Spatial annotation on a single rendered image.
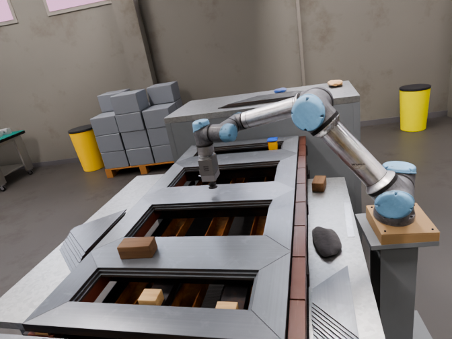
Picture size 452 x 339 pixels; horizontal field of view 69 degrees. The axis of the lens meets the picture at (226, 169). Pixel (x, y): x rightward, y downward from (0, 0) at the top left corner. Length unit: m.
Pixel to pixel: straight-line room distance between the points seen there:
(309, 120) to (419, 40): 4.21
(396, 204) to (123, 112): 3.68
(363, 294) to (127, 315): 0.72
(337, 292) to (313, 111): 0.58
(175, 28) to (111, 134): 1.72
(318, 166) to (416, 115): 2.71
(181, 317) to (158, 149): 3.58
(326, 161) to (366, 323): 1.37
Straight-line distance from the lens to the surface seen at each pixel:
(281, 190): 1.47
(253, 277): 1.04
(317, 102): 1.13
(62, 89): 5.81
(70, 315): 1.11
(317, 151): 2.27
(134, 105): 4.32
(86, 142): 5.18
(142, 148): 4.45
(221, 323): 0.90
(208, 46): 4.94
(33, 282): 1.53
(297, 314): 0.92
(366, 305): 1.16
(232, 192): 1.51
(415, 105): 4.80
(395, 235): 1.40
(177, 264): 1.12
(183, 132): 2.37
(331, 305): 1.10
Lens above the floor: 1.49
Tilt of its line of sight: 21 degrees down
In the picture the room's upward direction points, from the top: 10 degrees counter-clockwise
